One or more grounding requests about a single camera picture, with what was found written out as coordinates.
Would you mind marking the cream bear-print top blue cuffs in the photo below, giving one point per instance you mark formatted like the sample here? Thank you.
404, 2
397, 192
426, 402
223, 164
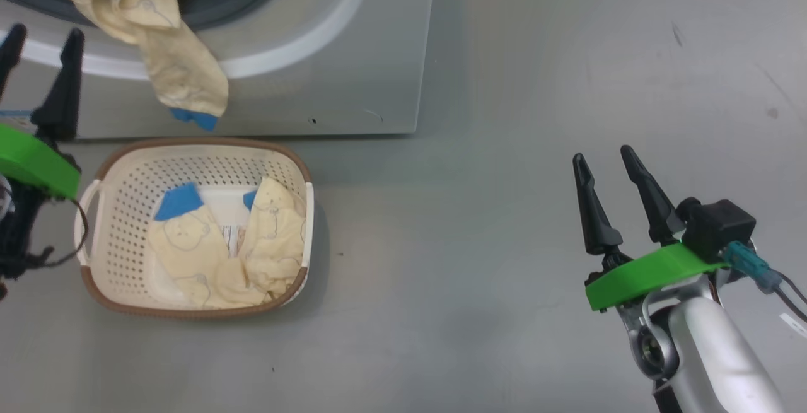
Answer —
139, 9

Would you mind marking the basket product label sticker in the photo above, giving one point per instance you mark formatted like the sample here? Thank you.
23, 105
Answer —
233, 239

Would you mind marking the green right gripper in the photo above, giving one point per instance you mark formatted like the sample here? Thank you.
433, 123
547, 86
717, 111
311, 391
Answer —
649, 271

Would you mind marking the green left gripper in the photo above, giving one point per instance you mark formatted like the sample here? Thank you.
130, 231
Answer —
38, 161

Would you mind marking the cream bear-print pants blue cuffs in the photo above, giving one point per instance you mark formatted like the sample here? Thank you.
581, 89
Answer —
189, 255

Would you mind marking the white front-load washing machine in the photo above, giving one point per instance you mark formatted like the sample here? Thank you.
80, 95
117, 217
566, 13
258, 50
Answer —
353, 53

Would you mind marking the cream perforated basket brown rim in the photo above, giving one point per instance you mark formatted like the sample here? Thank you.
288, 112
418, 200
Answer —
126, 243

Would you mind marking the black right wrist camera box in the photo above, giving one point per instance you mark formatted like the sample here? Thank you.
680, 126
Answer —
719, 227

